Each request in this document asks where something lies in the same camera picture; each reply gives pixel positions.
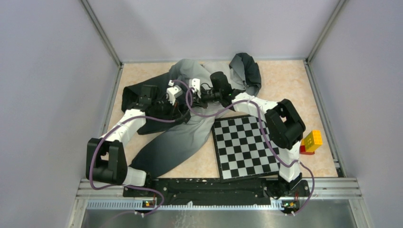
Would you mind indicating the yellow toy brick block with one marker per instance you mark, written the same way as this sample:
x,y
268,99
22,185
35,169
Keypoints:
x,y
313,141

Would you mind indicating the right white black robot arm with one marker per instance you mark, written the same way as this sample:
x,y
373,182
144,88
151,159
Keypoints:
x,y
282,122

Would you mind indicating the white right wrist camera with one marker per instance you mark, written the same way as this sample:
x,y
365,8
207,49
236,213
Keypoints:
x,y
195,87

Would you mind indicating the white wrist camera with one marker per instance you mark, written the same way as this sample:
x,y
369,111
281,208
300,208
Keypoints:
x,y
195,87
173,92

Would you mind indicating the aluminium frame rail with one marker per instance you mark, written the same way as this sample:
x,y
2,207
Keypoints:
x,y
320,189

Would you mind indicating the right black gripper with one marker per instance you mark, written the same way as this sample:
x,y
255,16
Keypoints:
x,y
203,104

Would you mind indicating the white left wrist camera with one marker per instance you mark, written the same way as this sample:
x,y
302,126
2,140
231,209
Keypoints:
x,y
173,92

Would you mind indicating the red toy brick block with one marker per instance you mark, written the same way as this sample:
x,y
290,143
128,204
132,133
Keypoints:
x,y
302,150

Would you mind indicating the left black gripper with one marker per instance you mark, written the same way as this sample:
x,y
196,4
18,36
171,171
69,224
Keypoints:
x,y
174,112

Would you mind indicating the grey gradient zip jacket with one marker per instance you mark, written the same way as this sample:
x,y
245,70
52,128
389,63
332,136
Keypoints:
x,y
178,142

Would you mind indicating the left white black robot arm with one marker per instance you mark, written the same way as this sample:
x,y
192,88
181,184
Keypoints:
x,y
105,156

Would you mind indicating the black white checkerboard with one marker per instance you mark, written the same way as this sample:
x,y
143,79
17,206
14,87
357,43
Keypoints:
x,y
241,150

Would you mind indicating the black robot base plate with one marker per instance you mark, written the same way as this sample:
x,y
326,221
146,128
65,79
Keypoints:
x,y
213,192

